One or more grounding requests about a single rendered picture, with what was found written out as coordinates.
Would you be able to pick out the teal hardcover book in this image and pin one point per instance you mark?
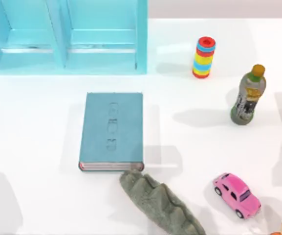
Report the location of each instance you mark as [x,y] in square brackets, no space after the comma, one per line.
[111,129]

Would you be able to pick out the stack of coloured rings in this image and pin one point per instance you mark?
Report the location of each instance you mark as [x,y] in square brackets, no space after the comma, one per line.
[203,58]

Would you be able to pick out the light blue rack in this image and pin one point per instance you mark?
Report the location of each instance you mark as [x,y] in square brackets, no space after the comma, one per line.
[101,36]

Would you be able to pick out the grey bottle with orange cap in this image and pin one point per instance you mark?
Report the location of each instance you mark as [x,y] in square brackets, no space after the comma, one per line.
[247,98]

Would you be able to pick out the pink toy car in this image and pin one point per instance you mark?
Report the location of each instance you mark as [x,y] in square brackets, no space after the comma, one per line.
[238,194]

